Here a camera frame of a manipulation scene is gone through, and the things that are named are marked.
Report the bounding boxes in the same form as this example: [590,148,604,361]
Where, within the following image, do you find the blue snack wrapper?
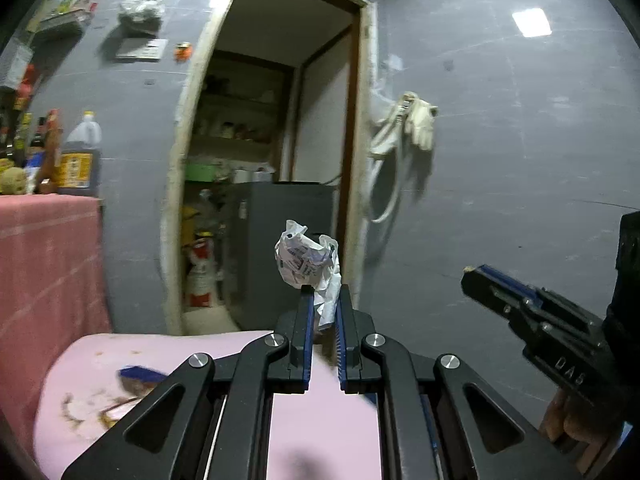
[118,366,167,396]

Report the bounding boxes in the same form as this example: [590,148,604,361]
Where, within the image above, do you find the white paper trash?
[274,220,342,330]

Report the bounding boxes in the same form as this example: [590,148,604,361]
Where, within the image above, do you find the person's right hand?
[539,389,624,451]

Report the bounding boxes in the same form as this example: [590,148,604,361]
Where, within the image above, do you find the pink floral table cloth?
[34,330,381,479]

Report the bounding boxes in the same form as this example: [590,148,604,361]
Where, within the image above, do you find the grey washing machine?
[222,182,333,330]

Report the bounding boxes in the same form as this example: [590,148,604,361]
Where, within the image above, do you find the red white rice sack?
[186,231,218,308]

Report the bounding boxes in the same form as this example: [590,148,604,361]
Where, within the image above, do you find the white rubber gloves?
[369,92,438,159]

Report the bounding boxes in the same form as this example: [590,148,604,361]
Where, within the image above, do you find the pink checked towel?
[1,194,112,452]

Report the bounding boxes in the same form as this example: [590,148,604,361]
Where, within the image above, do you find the green box on shelf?
[184,162,218,182]

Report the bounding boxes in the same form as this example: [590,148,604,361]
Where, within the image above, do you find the large soy sauce jug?
[55,110,102,197]

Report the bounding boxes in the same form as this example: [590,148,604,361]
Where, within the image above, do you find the brown sauce packet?
[35,108,63,194]

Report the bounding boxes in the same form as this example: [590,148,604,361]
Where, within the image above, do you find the dark sauce bottle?
[25,117,47,171]

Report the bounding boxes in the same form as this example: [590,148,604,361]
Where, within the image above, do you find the metal grater box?
[0,38,34,90]

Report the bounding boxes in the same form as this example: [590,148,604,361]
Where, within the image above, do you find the wooden door frame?
[160,0,378,335]

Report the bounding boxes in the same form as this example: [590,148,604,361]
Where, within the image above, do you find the white hose loop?
[365,148,405,224]

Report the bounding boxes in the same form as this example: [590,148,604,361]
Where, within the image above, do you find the orange wall hook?
[174,41,193,63]

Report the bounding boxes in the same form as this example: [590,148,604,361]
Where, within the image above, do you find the wall switch plate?
[115,38,168,62]

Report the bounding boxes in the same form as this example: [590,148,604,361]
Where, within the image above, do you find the white plastic bag on wall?
[118,0,165,36]

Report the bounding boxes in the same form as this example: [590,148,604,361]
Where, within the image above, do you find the wall spice rack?
[26,0,99,42]

